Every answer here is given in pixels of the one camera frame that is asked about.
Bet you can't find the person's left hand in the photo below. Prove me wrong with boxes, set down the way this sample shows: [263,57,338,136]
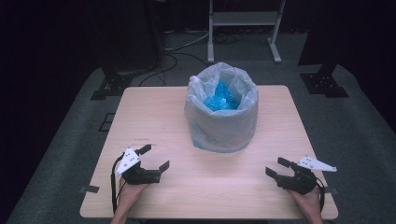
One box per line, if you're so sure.
[117,182,150,212]

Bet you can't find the black stand base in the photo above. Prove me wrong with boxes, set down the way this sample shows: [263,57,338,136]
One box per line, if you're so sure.
[299,63,350,99]
[90,65,134,102]

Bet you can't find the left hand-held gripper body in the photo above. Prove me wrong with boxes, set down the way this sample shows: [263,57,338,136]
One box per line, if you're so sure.
[115,147,163,186]

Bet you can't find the blue trash bin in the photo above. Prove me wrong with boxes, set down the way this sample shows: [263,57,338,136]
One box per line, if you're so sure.
[191,136,250,154]

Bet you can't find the black floor cables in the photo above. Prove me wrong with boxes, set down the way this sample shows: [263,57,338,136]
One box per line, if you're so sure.
[136,29,246,88]

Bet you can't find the person's right hand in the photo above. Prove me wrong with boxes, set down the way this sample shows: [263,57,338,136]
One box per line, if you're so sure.
[287,187,322,217]

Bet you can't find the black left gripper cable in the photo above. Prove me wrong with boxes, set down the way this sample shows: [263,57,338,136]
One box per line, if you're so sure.
[110,153,126,216]

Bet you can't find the white metal stand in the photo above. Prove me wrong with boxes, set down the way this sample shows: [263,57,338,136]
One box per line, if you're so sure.
[206,0,287,64]

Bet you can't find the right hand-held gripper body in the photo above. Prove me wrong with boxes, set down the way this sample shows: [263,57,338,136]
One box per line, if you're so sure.
[275,155,338,196]

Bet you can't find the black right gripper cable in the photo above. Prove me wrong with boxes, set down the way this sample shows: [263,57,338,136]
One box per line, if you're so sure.
[315,176,327,213]

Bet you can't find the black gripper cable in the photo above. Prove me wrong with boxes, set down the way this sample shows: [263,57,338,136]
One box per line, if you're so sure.
[315,176,327,213]
[110,153,126,216]

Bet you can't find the crumpled blue plastic bag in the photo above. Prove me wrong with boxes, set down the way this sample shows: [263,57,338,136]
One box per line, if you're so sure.
[203,79,243,113]

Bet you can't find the bin with plastic liner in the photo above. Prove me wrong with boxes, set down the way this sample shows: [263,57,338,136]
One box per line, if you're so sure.
[183,62,260,154]

